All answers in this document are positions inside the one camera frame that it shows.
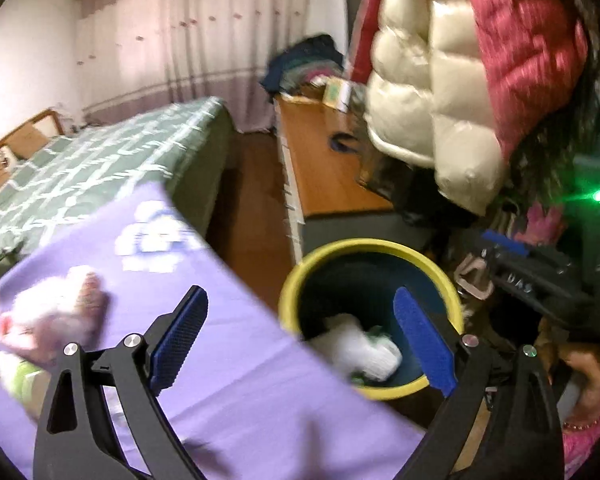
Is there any green checkered bed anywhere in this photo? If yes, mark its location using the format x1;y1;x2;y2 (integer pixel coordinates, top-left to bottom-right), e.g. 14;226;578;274
0;96;236;281

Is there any cream puffer jacket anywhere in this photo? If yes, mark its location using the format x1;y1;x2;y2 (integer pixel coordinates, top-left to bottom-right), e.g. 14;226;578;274
362;0;511;216

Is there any yellow rimmed trash bin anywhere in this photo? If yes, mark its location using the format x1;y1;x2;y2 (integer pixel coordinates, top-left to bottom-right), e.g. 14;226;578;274
278;239;465;401

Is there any pink bead bracelet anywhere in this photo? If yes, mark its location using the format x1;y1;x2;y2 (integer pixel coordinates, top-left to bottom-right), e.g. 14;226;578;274
564;407;600;432

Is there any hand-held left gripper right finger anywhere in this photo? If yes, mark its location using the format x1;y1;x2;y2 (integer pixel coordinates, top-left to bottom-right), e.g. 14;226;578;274
393;286;566;480

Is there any green printed paper cup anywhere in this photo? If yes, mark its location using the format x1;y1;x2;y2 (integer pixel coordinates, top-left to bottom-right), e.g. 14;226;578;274
362;325;398;351

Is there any small printed box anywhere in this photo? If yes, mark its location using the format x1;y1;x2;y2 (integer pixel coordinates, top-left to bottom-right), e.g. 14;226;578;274
322;77;368;111

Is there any white wrapper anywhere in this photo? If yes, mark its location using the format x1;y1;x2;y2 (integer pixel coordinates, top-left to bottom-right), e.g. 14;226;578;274
307;312;403;383

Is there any pink and white curtain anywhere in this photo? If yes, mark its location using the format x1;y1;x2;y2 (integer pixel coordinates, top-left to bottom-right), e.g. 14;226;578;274
75;0;313;133

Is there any small black item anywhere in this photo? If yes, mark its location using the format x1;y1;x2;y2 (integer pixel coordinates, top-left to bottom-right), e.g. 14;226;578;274
328;131;363;153

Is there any person's right hand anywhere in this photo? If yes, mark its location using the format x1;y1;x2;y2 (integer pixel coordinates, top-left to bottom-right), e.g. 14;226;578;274
537;317;600;428

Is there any person's right forearm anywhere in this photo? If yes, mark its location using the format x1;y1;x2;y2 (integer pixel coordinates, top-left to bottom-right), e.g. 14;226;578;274
562;395;600;480

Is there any pink fluffy garment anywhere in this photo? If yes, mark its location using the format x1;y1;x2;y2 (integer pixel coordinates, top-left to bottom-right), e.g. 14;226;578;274
525;202;568;243

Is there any purple floral tablecloth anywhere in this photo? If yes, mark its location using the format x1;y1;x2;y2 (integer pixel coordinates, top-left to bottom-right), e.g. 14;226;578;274
0;182;431;480

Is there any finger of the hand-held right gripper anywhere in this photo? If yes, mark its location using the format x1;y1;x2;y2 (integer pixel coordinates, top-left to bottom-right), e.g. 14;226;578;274
474;229;537;282

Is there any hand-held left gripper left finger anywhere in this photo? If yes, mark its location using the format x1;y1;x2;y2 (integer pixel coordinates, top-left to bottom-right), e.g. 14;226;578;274
32;285;210;480

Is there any red puffer jacket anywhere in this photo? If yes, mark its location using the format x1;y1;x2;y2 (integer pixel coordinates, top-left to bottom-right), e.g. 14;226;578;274
352;0;591;161

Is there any wooden desk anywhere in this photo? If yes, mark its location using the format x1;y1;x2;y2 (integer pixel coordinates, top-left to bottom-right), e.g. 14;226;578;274
272;85;398;267

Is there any pile of folded clothes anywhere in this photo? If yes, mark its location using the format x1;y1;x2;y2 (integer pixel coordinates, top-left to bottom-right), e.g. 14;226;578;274
260;34;348;98

